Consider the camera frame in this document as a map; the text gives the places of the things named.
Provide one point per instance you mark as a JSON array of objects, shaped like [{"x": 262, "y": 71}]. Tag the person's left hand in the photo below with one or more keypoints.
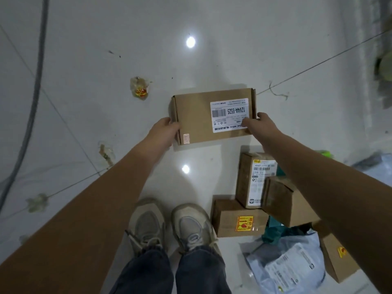
[{"x": 160, "y": 134}]

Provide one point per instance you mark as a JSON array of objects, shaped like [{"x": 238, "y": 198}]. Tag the person's right hand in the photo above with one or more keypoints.
[{"x": 265, "y": 128}]

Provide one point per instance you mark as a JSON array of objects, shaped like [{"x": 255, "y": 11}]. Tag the box label 12V4A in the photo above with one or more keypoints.
[{"x": 193, "y": 119}]

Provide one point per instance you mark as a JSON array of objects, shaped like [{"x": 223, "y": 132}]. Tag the pile of small parcels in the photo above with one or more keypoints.
[{"x": 245, "y": 180}]

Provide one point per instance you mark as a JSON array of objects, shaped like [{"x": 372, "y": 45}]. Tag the person's right forearm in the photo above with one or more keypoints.
[{"x": 337, "y": 195}]

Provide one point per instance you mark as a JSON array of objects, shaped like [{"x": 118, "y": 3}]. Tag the person's left forearm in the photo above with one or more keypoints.
[{"x": 76, "y": 226}]

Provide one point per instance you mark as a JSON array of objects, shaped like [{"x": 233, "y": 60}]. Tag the person's left grey shoe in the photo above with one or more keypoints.
[{"x": 147, "y": 223}]

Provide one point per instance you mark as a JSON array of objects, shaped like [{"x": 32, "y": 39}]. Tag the person's grey shoe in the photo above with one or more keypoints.
[
  {"x": 191, "y": 226},
  {"x": 147, "y": 223}
]

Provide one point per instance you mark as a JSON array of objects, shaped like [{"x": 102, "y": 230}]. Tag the person's right grey shoe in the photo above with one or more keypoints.
[{"x": 191, "y": 226}]

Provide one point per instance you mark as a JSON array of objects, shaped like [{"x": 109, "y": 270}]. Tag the person's left leg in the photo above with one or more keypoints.
[{"x": 144, "y": 275}]

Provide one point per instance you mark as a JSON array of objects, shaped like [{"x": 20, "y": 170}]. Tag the person's leg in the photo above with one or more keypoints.
[
  {"x": 202, "y": 272},
  {"x": 144, "y": 275}
]

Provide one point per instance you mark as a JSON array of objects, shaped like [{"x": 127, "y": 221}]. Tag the person's right leg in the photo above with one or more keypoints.
[{"x": 202, "y": 272}]

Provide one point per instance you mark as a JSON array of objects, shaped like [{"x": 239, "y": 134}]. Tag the crumpled yellow wrapper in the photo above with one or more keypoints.
[{"x": 140, "y": 88}]

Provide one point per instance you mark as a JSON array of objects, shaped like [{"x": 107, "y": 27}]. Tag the thin brown litter scrap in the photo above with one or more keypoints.
[{"x": 106, "y": 155}]

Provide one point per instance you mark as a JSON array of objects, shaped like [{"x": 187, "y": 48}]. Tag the pale crumpled litter scrap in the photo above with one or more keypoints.
[{"x": 37, "y": 203}]

